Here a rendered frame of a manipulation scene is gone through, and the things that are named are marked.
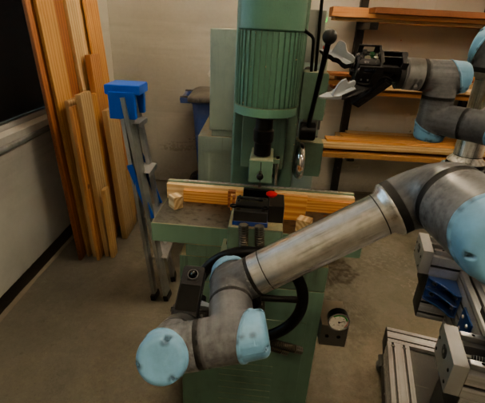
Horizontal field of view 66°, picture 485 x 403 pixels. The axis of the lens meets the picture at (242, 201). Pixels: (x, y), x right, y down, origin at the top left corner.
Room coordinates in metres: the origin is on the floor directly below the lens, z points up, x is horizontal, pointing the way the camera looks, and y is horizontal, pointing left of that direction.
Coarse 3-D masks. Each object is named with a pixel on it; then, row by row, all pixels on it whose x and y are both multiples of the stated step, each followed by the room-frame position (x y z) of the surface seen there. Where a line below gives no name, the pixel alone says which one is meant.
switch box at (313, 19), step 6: (312, 12) 1.35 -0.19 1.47; (318, 12) 1.35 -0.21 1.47; (324, 12) 1.35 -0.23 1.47; (312, 18) 1.35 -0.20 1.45; (318, 18) 1.35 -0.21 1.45; (324, 18) 1.35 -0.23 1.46; (312, 24) 1.35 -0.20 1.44; (324, 24) 1.35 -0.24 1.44; (312, 30) 1.35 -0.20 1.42; (324, 30) 1.35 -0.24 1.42; (306, 48) 1.35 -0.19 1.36; (306, 54) 1.35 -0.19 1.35; (306, 60) 1.35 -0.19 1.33; (318, 60) 1.35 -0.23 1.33
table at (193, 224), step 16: (192, 208) 1.05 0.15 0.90; (208, 208) 1.05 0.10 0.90; (224, 208) 1.06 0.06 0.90; (160, 224) 0.94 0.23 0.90; (176, 224) 0.94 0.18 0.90; (192, 224) 0.94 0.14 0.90; (208, 224) 0.95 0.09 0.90; (224, 224) 0.96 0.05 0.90; (288, 224) 0.98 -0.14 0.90; (160, 240) 0.94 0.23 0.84; (176, 240) 0.94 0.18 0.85; (192, 240) 0.93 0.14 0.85; (208, 240) 0.93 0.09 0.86; (224, 240) 0.92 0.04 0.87; (352, 256) 0.91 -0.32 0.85
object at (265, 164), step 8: (272, 152) 1.13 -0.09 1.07; (256, 160) 1.04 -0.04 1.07; (264, 160) 1.05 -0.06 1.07; (272, 160) 1.05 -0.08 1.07; (248, 168) 1.04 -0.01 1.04; (256, 168) 1.04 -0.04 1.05; (264, 168) 1.04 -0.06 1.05; (248, 176) 1.04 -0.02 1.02; (264, 176) 1.04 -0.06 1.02; (272, 176) 1.05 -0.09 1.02
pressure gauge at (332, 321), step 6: (330, 312) 0.86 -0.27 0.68; (336, 312) 0.85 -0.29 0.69; (342, 312) 0.85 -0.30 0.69; (330, 318) 0.84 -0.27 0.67; (336, 318) 0.85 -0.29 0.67; (342, 318) 0.85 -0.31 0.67; (348, 318) 0.84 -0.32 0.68; (330, 324) 0.85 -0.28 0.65; (336, 324) 0.85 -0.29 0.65; (342, 324) 0.84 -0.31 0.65; (348, 324) 0.84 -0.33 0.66; (336, 330) 0.84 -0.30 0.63
